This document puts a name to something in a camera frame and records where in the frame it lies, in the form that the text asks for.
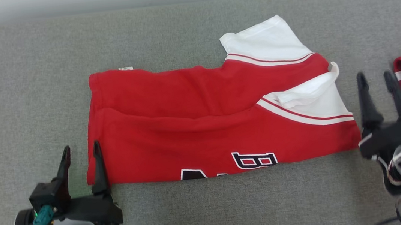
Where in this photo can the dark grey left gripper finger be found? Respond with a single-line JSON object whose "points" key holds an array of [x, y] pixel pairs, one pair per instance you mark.
{"points": [[98, 169], [64, 165]]}

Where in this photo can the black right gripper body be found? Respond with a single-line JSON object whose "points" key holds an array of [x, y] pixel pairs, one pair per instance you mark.
{"points": [[395, 135]]}

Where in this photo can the grey fabric sofa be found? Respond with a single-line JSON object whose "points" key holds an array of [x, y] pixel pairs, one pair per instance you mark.
{"points": [[211, 209]]}

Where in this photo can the red and white jersey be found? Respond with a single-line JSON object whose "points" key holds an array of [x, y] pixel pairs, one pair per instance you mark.
{"points": [[194, 128]]}

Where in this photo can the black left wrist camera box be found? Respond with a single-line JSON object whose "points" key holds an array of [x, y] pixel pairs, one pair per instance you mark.
{"points": [[49, 194]]}

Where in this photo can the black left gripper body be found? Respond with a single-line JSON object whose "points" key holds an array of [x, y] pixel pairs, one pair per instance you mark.
{"points": [[94, 209]]}

